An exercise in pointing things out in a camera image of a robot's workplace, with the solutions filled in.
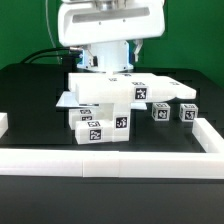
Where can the white sheet with markers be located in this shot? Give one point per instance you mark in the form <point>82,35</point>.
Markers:
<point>68,99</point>

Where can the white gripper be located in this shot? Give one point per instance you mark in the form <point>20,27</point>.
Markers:
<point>83,22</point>

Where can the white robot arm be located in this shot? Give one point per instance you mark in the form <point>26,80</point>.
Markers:
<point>112,56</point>

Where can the white chair back frame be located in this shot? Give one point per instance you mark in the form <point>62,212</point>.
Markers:
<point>97,88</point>

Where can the white block left edge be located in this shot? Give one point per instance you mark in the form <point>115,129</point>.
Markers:
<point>3,123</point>

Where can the white U-shaped obstacle fence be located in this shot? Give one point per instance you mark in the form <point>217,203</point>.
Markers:
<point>206,165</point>

